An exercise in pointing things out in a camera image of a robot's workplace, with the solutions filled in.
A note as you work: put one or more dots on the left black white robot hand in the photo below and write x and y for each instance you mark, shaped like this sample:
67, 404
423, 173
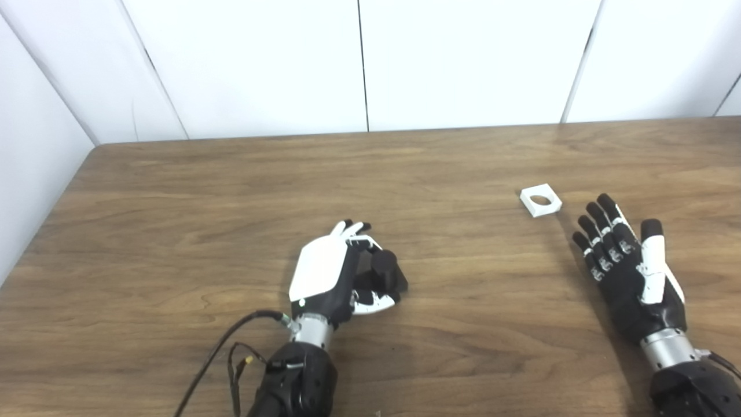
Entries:
318, 266

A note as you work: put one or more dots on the white square piece with hole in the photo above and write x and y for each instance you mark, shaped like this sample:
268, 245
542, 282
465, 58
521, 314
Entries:
550, 211

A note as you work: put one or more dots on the black peg with base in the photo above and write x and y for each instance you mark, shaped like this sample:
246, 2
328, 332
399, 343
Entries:
383, 269

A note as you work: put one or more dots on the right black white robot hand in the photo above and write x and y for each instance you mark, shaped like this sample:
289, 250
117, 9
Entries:
625, 295

